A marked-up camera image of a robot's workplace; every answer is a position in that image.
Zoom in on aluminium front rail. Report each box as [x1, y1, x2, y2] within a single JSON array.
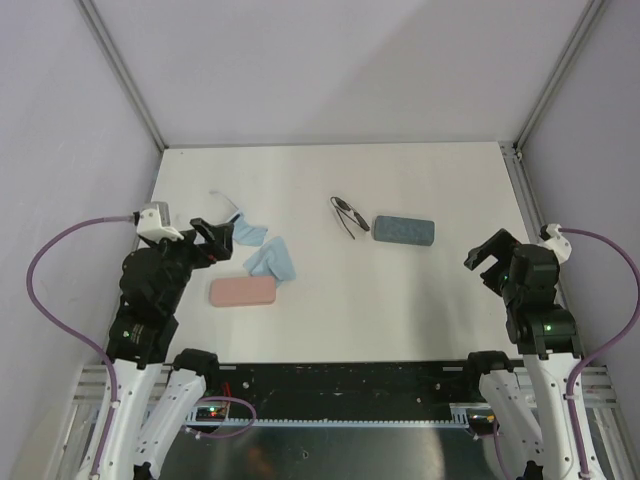
[[72, 364, 171, 405]]

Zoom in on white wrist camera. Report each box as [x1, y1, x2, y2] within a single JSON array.
[[135, 201, 184, 243], [539, 223, 572, 265]]

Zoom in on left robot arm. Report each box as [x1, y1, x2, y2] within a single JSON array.
[[77, 218, 234, 479]]

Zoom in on light blue cleaning cloth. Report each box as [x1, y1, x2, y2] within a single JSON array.
[[243, 236, 297, 286]]

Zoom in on black frame sunglasses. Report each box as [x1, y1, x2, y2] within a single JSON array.
[[330, 196, 371, 240]]

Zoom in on grey slotted cable duct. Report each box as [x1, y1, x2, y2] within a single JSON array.
[[186, 402, 495, 428]]

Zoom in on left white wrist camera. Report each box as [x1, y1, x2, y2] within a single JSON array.
[[135, 201, 184, 243]]

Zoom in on pink glasses case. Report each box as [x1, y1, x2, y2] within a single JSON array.
[[209, 276, 276, 308]]

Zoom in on aluminium frame post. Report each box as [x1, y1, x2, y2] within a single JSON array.
[[75, 0, 167, 154], [512, 0, 610, 159]]

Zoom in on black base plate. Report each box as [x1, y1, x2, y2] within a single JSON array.
[[207, 361, 485, 411]]

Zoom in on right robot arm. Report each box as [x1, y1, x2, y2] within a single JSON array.
[[461, 225, 605, 479]]

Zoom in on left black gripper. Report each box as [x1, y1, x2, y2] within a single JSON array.
[[145, 216, 233, 310]]

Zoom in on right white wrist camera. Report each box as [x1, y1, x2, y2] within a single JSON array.
[[539, 223, 572, 265]]

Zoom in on white frame sunglasses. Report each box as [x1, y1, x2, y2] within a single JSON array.
[[209, 190, 243, 224]]

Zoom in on left aluminium frame post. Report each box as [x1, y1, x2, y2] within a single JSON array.
[[75, 0, 167, 154]]

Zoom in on right aluminium frame post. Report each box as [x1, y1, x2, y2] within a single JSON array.
[[512, 0, 610, 159]]

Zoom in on blue glasses case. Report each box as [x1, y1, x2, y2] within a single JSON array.
[[372, 215, 435, 247]]

